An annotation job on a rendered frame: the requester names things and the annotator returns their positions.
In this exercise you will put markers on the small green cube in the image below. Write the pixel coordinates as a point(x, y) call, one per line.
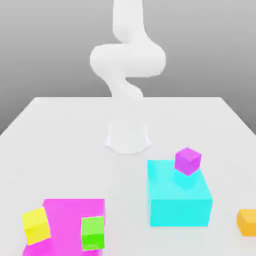
point(93, 234)

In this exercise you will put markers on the large magenta box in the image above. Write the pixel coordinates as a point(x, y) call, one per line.
point(66, 220)

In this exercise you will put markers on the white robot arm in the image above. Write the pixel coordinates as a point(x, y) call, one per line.
point(128, 60)

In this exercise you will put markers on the small orange cube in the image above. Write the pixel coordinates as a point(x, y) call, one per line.
point(248, 223)

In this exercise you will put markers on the small purple cube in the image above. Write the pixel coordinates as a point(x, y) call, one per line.
point(187, 162)

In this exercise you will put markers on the small yellow cube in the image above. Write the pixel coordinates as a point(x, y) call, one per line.
point(36, 226)

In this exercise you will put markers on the large cyan box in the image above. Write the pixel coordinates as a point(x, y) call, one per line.
point(180, 210)

